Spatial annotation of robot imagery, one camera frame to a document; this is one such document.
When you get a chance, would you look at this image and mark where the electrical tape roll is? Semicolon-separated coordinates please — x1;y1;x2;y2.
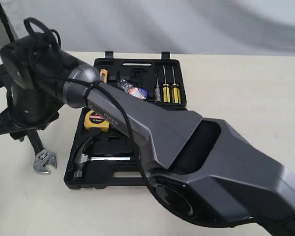
117;79;148;100

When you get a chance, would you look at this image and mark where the black metal stand pole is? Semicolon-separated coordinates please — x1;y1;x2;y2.
0;3;15;42

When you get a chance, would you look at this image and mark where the yellow black screwdriver right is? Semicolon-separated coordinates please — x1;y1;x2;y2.
172;66;181;104

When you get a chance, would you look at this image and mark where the clear tester screwdriver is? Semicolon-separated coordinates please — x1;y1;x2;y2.
155;73;161;102

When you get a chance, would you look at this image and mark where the adjustable wrench black handle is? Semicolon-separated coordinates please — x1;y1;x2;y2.
27;129;58;176

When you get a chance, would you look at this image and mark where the orange utility knife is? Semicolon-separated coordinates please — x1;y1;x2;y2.
100;69;108;83

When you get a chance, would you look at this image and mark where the yellow tape measure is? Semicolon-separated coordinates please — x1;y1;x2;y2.
84;110;109;132

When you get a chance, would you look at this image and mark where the claw hammer black handle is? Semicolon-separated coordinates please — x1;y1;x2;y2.
72;136;138;179

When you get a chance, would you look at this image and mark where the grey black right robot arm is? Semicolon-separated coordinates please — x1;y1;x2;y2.
0;33;295;236

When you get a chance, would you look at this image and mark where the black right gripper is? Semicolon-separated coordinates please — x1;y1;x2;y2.
0;35;64;141

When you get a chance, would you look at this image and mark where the yellow black screwdriver left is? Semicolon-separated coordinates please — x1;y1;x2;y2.
163;66;170;103

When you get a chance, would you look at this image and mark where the black plastic tool case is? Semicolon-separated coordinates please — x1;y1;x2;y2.
63;50;189;190

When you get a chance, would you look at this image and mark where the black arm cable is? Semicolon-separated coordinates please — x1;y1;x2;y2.
23;17;158;195

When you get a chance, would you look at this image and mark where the yellow black screwdriver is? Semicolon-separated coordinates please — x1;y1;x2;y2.
163;66;170;103
172;66;181;104

